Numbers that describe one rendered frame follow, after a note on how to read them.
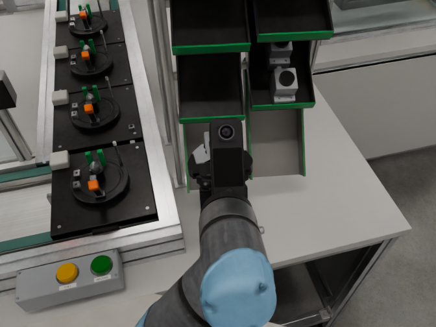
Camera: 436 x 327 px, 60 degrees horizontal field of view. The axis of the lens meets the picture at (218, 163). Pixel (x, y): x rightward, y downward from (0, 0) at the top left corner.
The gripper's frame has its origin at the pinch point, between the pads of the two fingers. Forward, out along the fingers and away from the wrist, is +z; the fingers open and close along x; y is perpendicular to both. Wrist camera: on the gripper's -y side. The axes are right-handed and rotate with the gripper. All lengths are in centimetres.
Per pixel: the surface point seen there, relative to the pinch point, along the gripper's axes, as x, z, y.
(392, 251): 88, 83, 100
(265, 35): 9.4, 5.4, -17.2
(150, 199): -15.8, 17.2, 20.5
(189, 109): -4.6, 12.8, -2.7
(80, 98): -38, 53, 5
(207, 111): -1.1, 12.4, -2.1
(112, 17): -33, 96, -14
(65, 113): -42, 47, 7
